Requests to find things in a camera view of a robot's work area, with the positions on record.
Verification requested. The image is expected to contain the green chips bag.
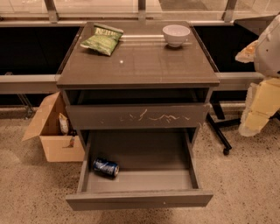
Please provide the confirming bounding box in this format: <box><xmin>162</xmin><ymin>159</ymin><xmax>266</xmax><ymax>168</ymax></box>
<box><xmin>80</xmin><ymin>23</ymin><xmax>123</xmax><ymax>56</ymax></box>

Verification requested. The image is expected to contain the open cardboard box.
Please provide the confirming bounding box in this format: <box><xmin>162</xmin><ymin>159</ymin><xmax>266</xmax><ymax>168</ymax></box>
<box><xmin>22</xmin><ymin>92</ymin><xmax>85</xmax><ymax>162</ymax></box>

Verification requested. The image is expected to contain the metal window railing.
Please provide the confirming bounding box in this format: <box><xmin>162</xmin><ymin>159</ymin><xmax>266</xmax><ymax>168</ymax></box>
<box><xmin>0</xmin><ymin>0</ymin><xmax>280</xmax><ymax>95</ymax></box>

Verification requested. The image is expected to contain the grey drawer cabinet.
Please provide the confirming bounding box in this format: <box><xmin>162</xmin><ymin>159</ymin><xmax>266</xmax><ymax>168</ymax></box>
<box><xmin>55</xmin><ymin>20</ymin><xmax>221</xmax><ymax>212</ymax></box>

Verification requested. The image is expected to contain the black rolling table stand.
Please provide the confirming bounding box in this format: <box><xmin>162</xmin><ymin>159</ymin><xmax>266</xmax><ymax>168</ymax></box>
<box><xmin>206</xmin><ymin>12</ymin><xmax>280</xmax><ymax>156</ymax></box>

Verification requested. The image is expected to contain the open grey middle drawer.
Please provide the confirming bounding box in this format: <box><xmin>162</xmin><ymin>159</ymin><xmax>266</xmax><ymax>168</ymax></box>
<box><xmin>66</xmin><ymin>129</ymin><xmax>213</xmax><ymax>211</ymax></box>

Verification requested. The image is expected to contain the blue pepsi can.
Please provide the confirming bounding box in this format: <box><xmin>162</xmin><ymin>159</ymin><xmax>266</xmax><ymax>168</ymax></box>
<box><xmin>93</xmin><ymin>157</ymin><xmax>119</xmax><ymax>178</ymax></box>

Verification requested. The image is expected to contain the closed scratched top drawer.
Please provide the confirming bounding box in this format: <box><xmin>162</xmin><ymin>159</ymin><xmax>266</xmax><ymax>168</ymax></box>
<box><xmin>66</xmin><ymin>103</ymin><xmax>209</xmax><ymax>130</ymax></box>

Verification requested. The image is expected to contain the white ceramic bowl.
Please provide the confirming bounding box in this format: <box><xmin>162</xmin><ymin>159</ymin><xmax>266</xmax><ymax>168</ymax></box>
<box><xmin>163</xmin><ymin>24</ymin><xmax>191</xmax><ymax>47</ymax></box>

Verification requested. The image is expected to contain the white bag in box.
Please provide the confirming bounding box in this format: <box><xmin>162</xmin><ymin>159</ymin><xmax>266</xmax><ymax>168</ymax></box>
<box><xmin>59</xmin><ymin>113</ymin><xmax>69</xmax><ymax>136</ymax></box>

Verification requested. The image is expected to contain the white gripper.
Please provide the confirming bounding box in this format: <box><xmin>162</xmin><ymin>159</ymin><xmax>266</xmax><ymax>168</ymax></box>
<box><xmin>235</xmin><ymin>15</ymin><xmax>280</xmax><ymax>137</ymax></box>

